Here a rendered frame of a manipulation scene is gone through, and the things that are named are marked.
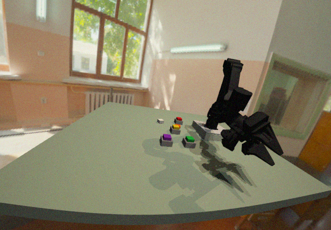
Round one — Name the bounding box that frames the red button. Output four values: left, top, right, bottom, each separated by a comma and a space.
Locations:
174, 117, 183, 125

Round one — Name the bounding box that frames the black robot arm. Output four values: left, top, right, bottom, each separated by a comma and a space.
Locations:
205, 58, 252, 151

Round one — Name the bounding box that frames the green button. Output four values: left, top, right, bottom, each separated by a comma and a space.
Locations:
182, 136, 196, 149

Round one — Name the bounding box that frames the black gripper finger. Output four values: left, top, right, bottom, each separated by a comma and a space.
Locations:
246, 143, 275, 166
249, 121, 284, 155

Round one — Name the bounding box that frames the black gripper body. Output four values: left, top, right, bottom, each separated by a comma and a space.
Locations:
229, 112, 269, 155

